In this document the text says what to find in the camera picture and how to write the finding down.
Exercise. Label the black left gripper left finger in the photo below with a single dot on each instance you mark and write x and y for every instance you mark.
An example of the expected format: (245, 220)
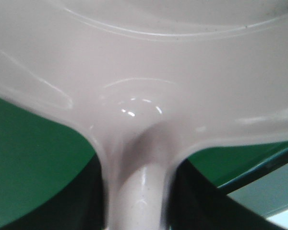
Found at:
(78, 206)

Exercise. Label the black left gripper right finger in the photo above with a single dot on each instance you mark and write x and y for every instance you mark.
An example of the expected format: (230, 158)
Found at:
(197, 204)

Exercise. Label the pink plastic dustpan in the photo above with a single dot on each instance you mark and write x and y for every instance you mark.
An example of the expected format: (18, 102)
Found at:
(148, 83)

